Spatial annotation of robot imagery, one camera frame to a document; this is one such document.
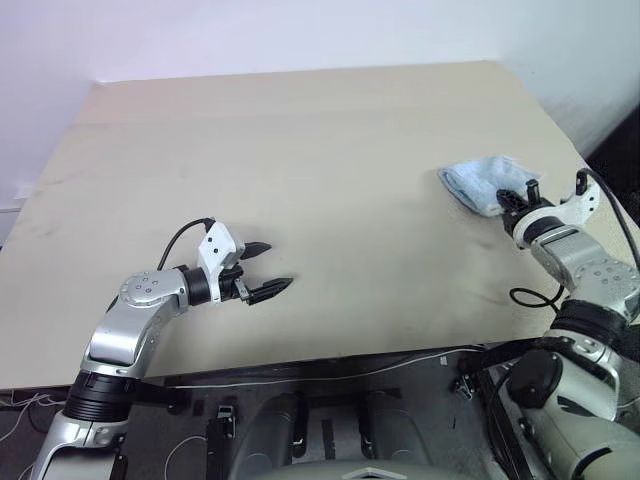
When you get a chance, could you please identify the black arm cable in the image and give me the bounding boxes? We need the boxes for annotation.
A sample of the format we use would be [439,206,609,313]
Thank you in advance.
[508,167,640,315]
[157,216,217,271]

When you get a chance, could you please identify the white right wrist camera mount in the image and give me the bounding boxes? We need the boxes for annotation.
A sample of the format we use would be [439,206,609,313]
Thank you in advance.
[513,171,602,250]

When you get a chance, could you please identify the grey robot chest plate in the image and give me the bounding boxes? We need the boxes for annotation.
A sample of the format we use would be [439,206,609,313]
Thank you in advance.
[259,462,452,480]

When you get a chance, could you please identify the tangled thin white wires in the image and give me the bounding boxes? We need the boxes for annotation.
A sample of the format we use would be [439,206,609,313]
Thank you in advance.
[0,390,69,444]

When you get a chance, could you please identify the light blue fluffy towel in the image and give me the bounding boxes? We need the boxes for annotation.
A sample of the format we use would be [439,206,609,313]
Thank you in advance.
[438,154,544,219]

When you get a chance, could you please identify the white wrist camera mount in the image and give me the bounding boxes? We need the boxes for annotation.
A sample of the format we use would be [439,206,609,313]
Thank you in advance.
[196,221,247,303]
[513,171,602,250]

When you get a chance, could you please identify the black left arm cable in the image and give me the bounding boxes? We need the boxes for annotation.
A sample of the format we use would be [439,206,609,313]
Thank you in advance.
[157,216,217,271]

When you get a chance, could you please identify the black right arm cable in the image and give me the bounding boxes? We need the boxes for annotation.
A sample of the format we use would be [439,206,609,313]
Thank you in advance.
[508,167,640,315]

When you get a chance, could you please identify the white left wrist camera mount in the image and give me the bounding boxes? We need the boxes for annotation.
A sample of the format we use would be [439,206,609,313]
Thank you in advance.
[196,221,247,303]

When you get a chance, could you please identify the dark grey rounded shell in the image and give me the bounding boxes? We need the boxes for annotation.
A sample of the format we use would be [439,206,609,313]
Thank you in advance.
[238,391,310,480]
[356,391,435,480]

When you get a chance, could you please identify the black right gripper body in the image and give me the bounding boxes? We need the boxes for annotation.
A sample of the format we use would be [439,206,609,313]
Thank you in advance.
[504,196,552,229]

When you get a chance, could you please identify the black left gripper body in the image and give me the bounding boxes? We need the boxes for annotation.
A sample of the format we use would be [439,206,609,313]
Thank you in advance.
[217,266,251,304]

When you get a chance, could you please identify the thin white cable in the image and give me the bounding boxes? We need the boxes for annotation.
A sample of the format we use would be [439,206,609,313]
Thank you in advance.
[164,348,484,391]

